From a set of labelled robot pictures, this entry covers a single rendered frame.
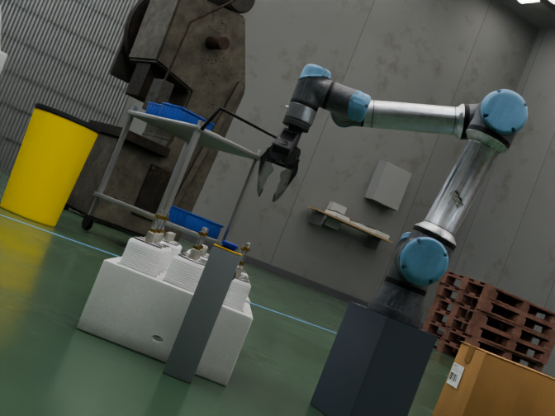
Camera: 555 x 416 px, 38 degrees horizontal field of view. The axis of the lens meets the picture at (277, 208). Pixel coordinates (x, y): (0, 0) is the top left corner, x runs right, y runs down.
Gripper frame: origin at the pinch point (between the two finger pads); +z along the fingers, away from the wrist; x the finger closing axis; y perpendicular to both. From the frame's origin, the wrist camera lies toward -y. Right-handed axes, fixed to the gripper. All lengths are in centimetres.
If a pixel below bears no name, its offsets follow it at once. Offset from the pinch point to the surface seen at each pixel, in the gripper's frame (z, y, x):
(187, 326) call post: 36.0, -20.7, 3.9
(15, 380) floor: 48, -75, 20
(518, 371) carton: 20, 62, -90
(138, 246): 24.1, -6.7, 24.4
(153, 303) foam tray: 35.4, -8.9, 15.3
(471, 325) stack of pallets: 9, 683, -194
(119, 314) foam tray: 41.0, -9.6, 21.8
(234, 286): 24.5, -3.9, -1.2
